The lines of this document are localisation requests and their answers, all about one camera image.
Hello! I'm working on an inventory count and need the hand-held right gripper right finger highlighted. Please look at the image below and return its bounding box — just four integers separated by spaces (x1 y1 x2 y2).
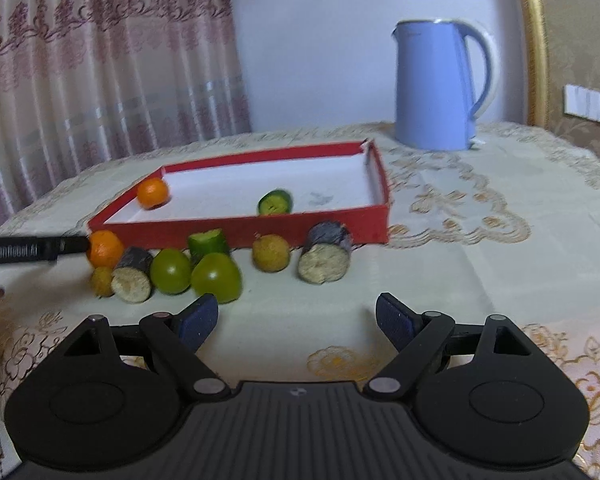
362 292 534 402

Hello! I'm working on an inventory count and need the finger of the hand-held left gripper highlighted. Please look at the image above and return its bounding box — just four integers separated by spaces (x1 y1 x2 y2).
55 236 90 257

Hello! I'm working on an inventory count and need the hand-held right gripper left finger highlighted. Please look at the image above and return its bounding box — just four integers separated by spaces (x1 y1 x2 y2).
60 293 231 402

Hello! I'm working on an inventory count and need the orange mandarin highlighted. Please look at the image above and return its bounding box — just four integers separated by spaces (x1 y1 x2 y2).
86 230 126 269
136 178 170 210

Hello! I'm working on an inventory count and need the green tomato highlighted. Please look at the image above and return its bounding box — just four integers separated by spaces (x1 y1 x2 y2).
191 253 243 304

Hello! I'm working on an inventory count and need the small brown longan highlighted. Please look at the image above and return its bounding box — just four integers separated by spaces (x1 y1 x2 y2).
90 266 116 298
252 233 290 273

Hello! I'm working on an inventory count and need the green lime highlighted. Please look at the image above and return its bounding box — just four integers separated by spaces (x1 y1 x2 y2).
150 249 193 295
258 189 294 216

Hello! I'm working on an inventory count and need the short dark sugarcane piece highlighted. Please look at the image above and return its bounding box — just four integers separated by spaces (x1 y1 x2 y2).
111 246 154 304

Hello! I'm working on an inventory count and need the green cucumber piece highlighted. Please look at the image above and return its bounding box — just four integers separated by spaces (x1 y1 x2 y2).
187 228 230 266

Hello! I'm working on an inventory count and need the thick dark sugarcane piece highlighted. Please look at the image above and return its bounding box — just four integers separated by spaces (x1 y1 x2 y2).
297 221 353 286

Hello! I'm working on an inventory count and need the red shallow cardboard box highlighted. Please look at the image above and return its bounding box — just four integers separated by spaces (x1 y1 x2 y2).
87 140 391 251

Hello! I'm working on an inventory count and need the pink patterned curtain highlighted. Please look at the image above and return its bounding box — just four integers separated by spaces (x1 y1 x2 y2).
0 0 253 233

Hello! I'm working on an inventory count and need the blue electric kettle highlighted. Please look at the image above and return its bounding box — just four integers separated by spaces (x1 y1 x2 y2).
392 19 496 152

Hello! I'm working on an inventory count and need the white wall switch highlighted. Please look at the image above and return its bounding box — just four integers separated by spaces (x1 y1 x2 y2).
563 84 600 123

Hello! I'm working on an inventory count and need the gold wall trim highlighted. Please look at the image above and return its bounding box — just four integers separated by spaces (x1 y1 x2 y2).
510 0 551 128

